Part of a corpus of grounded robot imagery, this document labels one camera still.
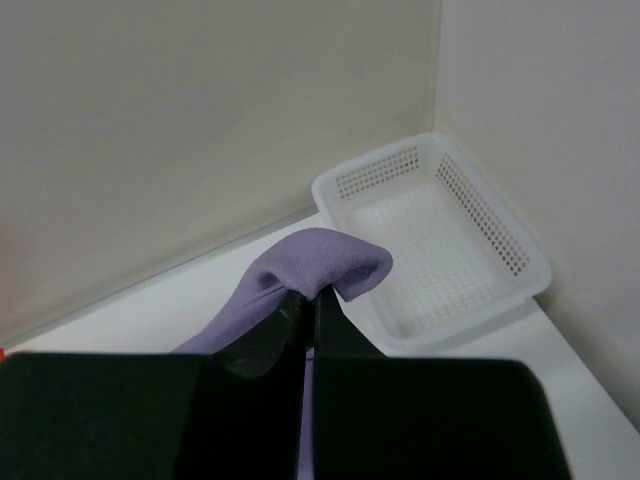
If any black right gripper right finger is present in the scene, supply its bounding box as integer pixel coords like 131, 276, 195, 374
312, 289, 572, 479

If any lavender t shirt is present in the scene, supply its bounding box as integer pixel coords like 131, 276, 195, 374
175, 228, 393, 479

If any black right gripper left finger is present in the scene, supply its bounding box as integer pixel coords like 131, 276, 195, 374
1, 293, 306, 479

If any white plastic laundry basket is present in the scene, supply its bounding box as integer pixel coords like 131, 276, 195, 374
312, 133, 552, 353

